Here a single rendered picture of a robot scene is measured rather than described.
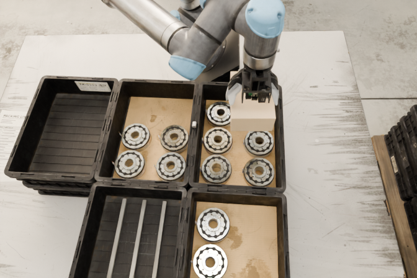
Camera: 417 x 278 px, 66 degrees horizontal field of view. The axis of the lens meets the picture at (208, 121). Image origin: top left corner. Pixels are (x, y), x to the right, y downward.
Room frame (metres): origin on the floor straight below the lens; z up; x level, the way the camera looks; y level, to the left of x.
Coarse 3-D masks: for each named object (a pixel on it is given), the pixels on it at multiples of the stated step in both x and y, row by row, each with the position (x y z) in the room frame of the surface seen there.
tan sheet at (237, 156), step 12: (204, 120) 0.59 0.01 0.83; (204, 132) 0.54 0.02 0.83; (240, 132) 0.53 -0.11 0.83; (240, 144) 0.48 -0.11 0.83; (204, 156) 0.45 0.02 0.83; (228, 156) 0.44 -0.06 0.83; (240, 156) 0.44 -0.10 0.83; (252, 156) 0.43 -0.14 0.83; (216, 168) 0.40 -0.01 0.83; (240, 168) 0.39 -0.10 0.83; (204, 180) 0.36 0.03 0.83; (240, 180) 0.35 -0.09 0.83
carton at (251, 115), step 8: (232, 72) 0.58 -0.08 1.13; (240, 96) 0.50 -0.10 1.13; (240, 104) 0.47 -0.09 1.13; (248, 104) 0.47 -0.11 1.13; (256, 104) 0.46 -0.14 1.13; (264, 104) 0.46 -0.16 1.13; (272, 104) 0.46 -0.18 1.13; (232, 112) 0.44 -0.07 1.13; (240, 112) 0.44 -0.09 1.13; (248, 112) 0.44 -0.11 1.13; (256, 112) 0.44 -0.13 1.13; (264, 112) 0.44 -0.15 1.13; (272, 112) 0.44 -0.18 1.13; (232, 120) 0.43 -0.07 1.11; (240, 120) 0.42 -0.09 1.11; (248, 120) 0.42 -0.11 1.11; (256, 120) 0.42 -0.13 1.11; (264, 120) 0.42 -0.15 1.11; (272, 120) 0.42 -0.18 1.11; (232, 128) 0.43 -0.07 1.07; (240, 128) 0.42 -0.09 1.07; (248, 128) 0.42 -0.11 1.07; (256, 128) 0.42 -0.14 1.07; (264, 128) 0.42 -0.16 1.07; (272, 128) 0.42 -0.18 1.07
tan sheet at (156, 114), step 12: (132, 108) 0.67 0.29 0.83; (144, 108) 0.67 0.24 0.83; (156, 108) 0.66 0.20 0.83; (168, 108) 0.66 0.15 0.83; (180, 108) 0.66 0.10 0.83; (132, 120) 0.62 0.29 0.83; (144, 120) 0.61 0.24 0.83; (156, 120) 0.61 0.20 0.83; (168, 120) 0.60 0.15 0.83; (180, 120) 0.60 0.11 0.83; (156, 132) 0.56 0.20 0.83; (120, 144) 0.52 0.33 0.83; (156, 144) 0.51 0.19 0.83; (144, 156) 0.46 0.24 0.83; (156, 156) 0.46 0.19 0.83; (168, 168) 0.41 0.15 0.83; (156, 180) 0.37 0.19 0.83
